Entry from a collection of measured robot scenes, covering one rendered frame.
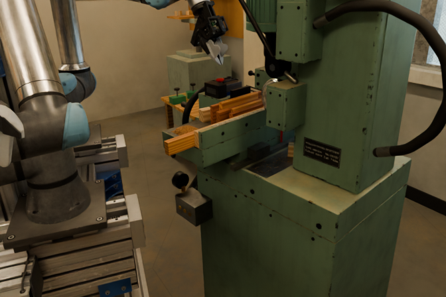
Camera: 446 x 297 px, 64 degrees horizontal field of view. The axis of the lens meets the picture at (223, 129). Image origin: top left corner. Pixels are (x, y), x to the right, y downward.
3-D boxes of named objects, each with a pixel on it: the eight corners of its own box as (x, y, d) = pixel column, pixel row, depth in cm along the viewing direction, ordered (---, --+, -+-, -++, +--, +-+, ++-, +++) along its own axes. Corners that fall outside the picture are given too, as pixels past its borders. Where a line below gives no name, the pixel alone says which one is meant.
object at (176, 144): (296, 105, 137) (297, 95, 136) (300, 106, 136) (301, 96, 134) (164, 154, 101) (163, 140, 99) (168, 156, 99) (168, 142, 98)
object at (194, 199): (192, 204, 141) (191, 186, 138) (213, 217, 132) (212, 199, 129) (174, 213, 136) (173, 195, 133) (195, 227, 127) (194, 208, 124)
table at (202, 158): (263, 101, 163) (263, 89, 160) (321, 117, 141) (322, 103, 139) (147, 140, 125) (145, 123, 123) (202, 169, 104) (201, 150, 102)
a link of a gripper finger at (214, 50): (222, 61, 121) (212, 36, 121) (212, 67, 126) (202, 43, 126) (228, 59, 123) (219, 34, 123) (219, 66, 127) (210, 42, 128)
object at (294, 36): (293, 55, 99) (296, -3, 93) (322, 59, 93) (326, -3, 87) (273, 59, 94) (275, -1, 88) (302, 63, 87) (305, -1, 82)
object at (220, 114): (265, 109, 134) (265, 95, 132) (268, 111, 132) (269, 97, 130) (216, 126, 119) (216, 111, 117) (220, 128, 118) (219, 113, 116)
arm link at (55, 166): (83, 175, 87) (72, 122, 82) (20, 192, 80) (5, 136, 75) (72, 157, 96) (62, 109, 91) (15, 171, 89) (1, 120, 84)
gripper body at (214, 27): (213, 34, 119) (200, 0, 120) (200, 44, 126) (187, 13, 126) (229, 31, 124) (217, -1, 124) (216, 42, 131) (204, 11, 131)
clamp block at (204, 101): (226, 107, 147) (225, 85, 144) (250, 114, 138) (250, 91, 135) (198, 115, 138) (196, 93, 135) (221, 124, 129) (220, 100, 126)
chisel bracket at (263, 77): (267, 88, 129) (267, 65, 126) (298, 95, 120) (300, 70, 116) (253, 92, 125) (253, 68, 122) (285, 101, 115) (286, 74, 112)
